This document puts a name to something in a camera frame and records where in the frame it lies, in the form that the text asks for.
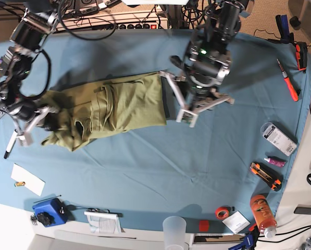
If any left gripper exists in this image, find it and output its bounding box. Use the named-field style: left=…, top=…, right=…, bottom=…
left=159, top=51, right=234, bottom=128

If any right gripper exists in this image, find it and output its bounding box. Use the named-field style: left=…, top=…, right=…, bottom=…
left=0, top=96, right=58, bottom=146

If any olive green t-shirt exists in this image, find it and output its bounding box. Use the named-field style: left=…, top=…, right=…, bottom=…
left=41, top=72, right=166, bottom=152

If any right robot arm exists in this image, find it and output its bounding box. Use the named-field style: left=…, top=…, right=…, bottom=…
left=0, top=1, right=60, bottom=146

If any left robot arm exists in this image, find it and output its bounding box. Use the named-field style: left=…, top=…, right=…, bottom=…
left=159, top=1, right=255, bottom=128

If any white black marker pen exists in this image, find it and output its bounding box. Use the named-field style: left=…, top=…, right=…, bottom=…
left=4, top=130, right=18, bottom=159

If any white paper card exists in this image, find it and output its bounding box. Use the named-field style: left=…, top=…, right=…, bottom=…
left=11, top=164, right=45, bottom=196

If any small yellow battery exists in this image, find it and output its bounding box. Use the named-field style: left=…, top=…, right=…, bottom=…
left=15, top=182, right=26, bottom=186

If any blue table cloth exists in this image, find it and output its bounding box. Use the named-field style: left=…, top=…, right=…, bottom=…
left=0, top=34, right=311, bottom=232

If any blue plastic box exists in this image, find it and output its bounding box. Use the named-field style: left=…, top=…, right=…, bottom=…
left=32, top=198, right=68, bottom=227

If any black knob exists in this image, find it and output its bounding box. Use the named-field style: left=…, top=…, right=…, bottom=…
left=37, top=212, right=55, bottom=227

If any pink glue tube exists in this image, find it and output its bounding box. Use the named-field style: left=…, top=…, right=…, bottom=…
left=264, top=157, right=287, bottom=168

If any orange black tool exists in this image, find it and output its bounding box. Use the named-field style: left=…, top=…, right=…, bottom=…
left=291, top=41, right=308, bottom=73

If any orange black utility knife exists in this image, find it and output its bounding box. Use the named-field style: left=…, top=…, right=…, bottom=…
left=250, top=162, right=282, bottom=192

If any red tape roll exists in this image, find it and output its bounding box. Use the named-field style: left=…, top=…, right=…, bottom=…
left=215, top=206, right=232, bottom=220

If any white folded booklet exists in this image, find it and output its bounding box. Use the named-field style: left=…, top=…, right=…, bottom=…
left=84, top=211, right=122, bottom=234

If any red plastic cap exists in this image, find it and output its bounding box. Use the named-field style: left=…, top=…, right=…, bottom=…
left=199, top=220, right=209, bottom=232

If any white small card box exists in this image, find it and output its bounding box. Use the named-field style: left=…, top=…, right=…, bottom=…
left=222, top=211, right=250, bottom=234

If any translucent plastic cup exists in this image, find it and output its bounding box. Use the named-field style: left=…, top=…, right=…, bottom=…
left=163, top=216, right=186, bottom=250

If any orange drink bottle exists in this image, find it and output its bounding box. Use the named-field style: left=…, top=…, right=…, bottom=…
left=250, top=195, right=277, bottom=239

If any black power adapter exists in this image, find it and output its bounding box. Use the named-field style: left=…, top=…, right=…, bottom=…
left=293, top=206, right=311, bottom=215

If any blue clamp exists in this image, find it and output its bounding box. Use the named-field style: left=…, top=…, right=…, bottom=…
left=228, top=223, right=260, bottom=250

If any black cable tie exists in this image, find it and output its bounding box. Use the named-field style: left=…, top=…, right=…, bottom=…
left=33, top=195, right=61, bottom=204

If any orange handled screwdriver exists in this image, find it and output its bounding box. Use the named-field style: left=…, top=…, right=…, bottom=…
left=276, top=58, right=301, bottom=102

